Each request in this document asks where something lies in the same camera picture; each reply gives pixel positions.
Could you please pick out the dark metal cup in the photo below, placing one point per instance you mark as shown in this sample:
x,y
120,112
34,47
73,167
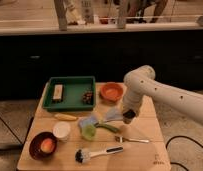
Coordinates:
x,y
128,116

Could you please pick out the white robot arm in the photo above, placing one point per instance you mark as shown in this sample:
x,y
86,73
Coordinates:
x,y
141,81

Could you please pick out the orange bowl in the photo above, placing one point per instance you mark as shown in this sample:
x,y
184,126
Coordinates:
x,y
111,91

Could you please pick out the dark pine cone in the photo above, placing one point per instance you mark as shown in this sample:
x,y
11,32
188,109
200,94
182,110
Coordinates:
x,y
87,97

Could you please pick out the light blue spatula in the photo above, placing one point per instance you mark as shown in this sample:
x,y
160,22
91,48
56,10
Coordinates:
x,y
114,114

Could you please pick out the green vegetable toy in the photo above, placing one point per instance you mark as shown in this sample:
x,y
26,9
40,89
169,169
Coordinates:
x,y
108,127

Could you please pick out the green plastic tray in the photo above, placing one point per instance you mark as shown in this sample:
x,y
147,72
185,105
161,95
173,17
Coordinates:
x,y
73,89

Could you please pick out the tan wooden block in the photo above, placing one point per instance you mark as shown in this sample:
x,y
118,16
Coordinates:
x,y
58,93

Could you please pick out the green cup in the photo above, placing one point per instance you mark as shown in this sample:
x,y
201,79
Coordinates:
x,y
88,132

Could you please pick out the white cup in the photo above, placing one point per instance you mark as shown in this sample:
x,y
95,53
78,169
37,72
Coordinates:
x,y
61,130

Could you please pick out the orange fruit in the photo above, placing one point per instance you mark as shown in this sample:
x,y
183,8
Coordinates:
x,y
47,145

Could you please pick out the dark brown bowl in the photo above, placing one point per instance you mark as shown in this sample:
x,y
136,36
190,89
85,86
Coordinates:
x,y
34,148

